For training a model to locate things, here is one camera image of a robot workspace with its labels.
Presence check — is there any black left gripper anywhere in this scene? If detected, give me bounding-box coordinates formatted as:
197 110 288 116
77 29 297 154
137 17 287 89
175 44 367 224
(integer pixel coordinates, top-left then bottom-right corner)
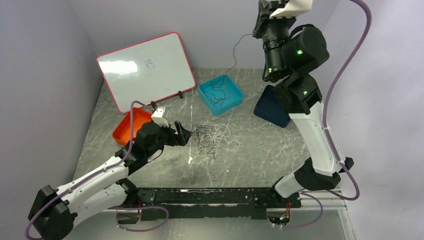
145 119 192 157

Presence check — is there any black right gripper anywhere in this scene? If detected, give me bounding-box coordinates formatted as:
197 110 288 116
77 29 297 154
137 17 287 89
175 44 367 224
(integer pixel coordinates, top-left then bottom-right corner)
251 0 297 78

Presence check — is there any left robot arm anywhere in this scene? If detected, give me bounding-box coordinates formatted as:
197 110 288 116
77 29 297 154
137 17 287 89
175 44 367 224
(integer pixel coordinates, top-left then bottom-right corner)
25 121 192 240

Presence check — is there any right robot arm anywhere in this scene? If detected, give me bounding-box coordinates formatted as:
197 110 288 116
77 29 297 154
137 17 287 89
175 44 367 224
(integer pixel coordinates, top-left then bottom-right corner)
252 0 354 207

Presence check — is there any orange square tray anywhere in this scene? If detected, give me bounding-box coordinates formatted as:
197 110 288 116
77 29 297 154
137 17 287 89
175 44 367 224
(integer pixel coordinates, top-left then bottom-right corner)
112 107 152 146

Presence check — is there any teal square tray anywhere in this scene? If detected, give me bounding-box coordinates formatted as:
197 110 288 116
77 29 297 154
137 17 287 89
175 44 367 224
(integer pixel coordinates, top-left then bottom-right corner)
198 74 244 116

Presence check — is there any pink framed whiteboard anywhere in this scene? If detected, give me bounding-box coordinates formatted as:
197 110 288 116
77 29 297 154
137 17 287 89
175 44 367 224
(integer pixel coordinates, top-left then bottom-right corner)
97 32 196 113

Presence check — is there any dark blue square tray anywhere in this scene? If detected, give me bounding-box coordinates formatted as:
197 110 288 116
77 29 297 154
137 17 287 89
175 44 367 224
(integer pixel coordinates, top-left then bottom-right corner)
253 85 291 128

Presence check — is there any tangled cable pile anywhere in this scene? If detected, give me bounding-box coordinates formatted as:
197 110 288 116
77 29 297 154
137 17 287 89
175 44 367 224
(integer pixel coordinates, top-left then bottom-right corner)
189 124 242 161

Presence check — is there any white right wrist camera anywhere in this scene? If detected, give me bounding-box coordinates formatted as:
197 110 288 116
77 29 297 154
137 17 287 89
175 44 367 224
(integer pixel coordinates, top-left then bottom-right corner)
269 0 313 19

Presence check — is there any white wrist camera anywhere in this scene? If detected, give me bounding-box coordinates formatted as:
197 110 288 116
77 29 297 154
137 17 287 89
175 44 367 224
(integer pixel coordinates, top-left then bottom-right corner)
269 0 313 19
151 106 170 127

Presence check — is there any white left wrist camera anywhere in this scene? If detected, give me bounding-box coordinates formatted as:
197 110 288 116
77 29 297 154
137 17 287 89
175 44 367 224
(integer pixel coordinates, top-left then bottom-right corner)
151 106 170 127

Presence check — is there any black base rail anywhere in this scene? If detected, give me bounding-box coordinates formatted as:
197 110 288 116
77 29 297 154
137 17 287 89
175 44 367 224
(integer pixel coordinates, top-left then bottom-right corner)
116 180 302 224

